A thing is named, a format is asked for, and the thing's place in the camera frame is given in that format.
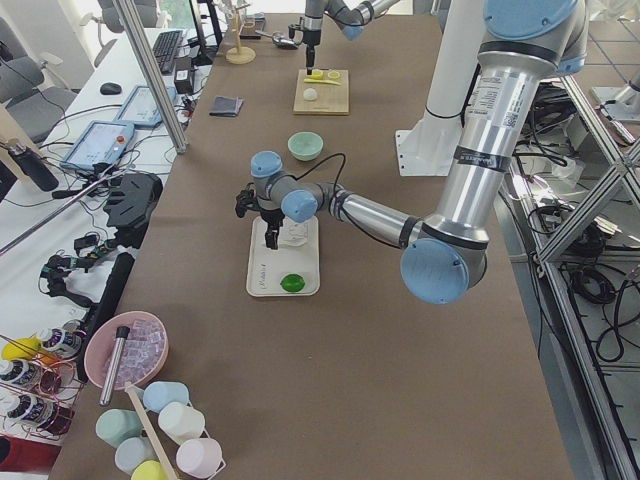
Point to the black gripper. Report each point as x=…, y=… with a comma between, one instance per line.
x=270, y=216
x=310, y=36

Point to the white steamed bun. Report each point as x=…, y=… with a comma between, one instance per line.
x=310, y=94

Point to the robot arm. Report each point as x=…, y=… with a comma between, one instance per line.
x=444, y=253
x=349, y=20

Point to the mint green bowl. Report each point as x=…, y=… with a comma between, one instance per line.
x=305, y=146

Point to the pink bowl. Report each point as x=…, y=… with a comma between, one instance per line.
x=145, y=350

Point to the metal tube in bowl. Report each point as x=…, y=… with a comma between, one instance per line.
x=122, y=334

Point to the yellow plastic knife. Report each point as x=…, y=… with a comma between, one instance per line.
x=309, y=80

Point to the beige rabbit tray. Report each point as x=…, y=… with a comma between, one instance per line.
x=266, y=267

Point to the metal scoop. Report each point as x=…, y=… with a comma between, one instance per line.
x=279, y=40

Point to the bamboo cutting board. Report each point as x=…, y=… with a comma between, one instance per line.
x=332, y=100

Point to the green lime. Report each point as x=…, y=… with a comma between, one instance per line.
x=292, y=283

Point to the wooden mug tree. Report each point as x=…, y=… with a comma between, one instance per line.
x=238, y=54

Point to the grey folded cloth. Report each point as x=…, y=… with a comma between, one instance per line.
x=224, y=106

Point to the black keyboard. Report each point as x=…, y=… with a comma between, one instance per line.
x=165, y=49

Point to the far teach pendant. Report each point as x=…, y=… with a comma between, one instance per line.
x=140, y=109

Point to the teach pendant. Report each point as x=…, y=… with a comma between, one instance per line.
x=101, y=142
x=140, y=109

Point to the near teach pendant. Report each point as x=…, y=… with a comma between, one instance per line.
x=101, y=142

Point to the light blue cup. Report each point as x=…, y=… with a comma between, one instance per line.
x=157, y=395

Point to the black computer mouse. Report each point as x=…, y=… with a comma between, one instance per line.
x=110, y=88

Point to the white cup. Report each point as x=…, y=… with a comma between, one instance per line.
x=181, y=422

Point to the pink cup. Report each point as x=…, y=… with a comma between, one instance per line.
x=200, y=457

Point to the mint green cup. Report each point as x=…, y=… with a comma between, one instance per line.
x=114, y=426

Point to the black water bottle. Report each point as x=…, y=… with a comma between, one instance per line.
x=32, y=165

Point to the pale blue cup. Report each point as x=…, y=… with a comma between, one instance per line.
x=132, y=452

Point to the yellow cup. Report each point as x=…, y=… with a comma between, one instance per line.
x=149, y=470

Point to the aluminium frame post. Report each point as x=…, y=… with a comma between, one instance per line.
x=134, y=29

